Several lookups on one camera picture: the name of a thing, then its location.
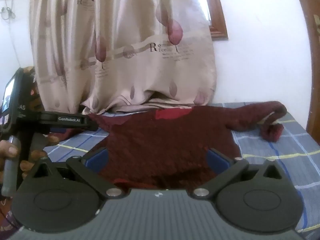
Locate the dark floral cloth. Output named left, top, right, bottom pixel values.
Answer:
left=23, top=66, right=45, bottom=113

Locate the wooden window frame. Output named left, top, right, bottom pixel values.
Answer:
left=200, top=0, right=229, bottom=41

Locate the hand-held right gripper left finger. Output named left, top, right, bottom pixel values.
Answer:
left=32, top=147, right=123, bottom=198

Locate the grey checked bed sheet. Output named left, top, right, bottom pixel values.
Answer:
left=43, top=102, right=320, bottom=236

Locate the maroon knit sweater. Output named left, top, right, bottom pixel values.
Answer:
left=49, top=101, right=288, bottom=193

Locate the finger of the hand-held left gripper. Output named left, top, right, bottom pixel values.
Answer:
left=39, top=112, right=99, bottom=132

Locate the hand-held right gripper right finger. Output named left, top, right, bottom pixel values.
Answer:
left=192, top=148, right=285, bottom=200

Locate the wall cable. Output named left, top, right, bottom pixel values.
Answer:
left=0, top=4, right=16, bottom=21

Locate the person's left hand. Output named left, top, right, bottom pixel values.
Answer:
left=0, top=139, right=48, bottom=180

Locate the wooden door frame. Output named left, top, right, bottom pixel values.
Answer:
left=291, top=0, right=320, bottom=142

